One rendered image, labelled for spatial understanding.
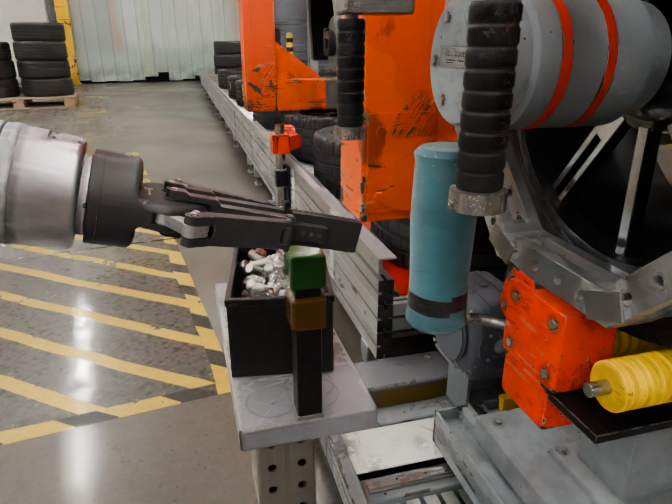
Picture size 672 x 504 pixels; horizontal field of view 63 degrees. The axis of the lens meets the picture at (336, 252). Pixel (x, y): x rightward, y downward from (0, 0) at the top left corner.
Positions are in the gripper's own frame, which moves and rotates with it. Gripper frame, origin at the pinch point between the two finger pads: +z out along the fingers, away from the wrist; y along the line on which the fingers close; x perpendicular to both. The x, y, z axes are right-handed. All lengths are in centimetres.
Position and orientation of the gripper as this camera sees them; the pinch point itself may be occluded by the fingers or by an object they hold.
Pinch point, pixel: (322, 231)
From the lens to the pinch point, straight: 51.2
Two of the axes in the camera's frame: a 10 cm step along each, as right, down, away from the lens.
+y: -3.4, -3.4, 8.8
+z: 9.1, 1.2, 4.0
